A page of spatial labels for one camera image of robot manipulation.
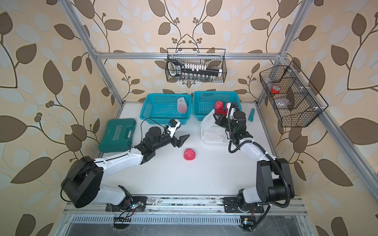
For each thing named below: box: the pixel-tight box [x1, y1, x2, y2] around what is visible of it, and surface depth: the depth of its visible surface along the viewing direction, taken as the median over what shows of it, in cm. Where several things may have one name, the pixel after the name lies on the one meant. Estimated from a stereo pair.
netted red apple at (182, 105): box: [177, 96, 188, 115], surface depth 110 cm
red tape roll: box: [270, 85, 282, 94], surface depth 84 cm
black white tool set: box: [166, 59, 222, 78], surface depth 84 cm
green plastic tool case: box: [98, 118, 137, 153], surface depth 98 cm
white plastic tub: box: [200, 122, 229, 145], surface depth 93 cm
